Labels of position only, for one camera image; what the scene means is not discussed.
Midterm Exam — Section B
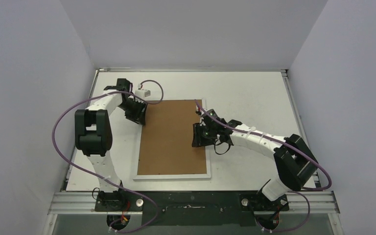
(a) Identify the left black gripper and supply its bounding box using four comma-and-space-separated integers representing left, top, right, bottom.
118, 99, 147, 126

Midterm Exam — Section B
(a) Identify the white picture frame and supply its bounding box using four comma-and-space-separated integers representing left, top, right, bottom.
133, 98, 212, 181

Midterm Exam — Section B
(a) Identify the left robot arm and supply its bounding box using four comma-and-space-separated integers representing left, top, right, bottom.
74, 78, 151, 211

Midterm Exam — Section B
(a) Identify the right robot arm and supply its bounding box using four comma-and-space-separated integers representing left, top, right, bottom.
192, 109, 318, 211

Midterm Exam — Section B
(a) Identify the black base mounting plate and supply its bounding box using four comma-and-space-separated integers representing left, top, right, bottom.
94, 191, 289, 230

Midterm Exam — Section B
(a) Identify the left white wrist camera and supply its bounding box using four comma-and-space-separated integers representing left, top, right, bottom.
134, 89, 151, 99

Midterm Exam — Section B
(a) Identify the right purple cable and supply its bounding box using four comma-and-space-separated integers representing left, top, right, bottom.
194, 99, 332, 234

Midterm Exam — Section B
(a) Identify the aluminium rail front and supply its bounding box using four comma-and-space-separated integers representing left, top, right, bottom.
48, 191, 340, 214

